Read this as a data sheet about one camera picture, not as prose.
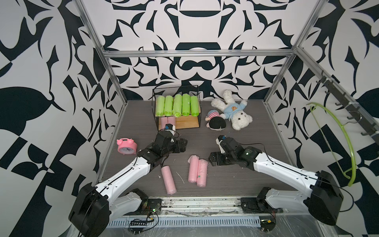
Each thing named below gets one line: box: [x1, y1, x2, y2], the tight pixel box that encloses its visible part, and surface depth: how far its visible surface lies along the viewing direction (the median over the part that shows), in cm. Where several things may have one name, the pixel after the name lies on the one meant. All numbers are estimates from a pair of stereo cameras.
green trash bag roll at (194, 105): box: [190, 95, 199, 118], surface depth 92 cm
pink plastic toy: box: [116, 137, 138, 156], surface depth 87 cm
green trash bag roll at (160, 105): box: [155, 95, 165, 117], surface depth 92 cm
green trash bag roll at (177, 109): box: [172, 93, 183, 118], surface depth 91 cm
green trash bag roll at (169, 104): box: [163, 95, 174, 117], surface depth 93 cm
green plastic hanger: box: [305, 102, 357, 188], surface depth 62 cm
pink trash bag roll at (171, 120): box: [167, 116, 176, 126], surface depth 103 cm
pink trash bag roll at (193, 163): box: [187, 155, 200, 184], surface depth 86 cm
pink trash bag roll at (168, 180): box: [160, 165, 177, 195], surface depth 81 cm
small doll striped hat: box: [204, 109, 227, 131], surface depth 104 cm
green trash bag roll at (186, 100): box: [182, 93, 191, 117], surface depth 93 cm
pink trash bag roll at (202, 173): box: [196, 158, 209, 188], surface depth 83 cm
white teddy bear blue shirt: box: [210, 89, 254, 130], surface depth 107 cm
